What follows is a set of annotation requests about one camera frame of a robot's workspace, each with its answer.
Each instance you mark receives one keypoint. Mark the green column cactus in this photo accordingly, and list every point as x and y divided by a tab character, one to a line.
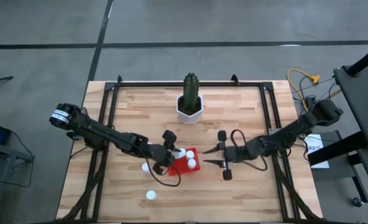
191	90

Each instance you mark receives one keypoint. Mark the black metal stand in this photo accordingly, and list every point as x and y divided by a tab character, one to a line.
3	151

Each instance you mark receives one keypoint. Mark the black aluminium table frame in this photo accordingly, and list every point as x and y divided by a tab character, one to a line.
171	84

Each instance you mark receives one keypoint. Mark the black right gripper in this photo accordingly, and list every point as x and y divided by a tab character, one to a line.
237	154

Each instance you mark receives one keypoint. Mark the white plastic pill bottle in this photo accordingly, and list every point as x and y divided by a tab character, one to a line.
181	153
190	154
191	163
145	168
151	195

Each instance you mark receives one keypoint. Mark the black caster wheel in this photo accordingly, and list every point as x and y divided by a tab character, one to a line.
357	202

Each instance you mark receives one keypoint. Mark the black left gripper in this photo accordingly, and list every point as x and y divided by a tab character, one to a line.
159	154

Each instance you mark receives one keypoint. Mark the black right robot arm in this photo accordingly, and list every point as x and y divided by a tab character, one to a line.
296	127

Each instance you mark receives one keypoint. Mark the red plastic mesh basket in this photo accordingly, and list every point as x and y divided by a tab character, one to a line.
181	169

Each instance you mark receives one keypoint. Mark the white printed paper sheet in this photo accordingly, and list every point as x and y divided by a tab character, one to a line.
319	155

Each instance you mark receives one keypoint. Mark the black equipment cart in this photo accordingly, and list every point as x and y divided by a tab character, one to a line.
364	93

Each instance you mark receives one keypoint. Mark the white hexagonal plant pot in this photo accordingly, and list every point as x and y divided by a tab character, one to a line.
187	119

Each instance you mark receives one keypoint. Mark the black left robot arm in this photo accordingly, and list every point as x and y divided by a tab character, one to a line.
94	132

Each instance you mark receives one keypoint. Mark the black power adapter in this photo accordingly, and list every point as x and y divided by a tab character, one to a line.
310	101

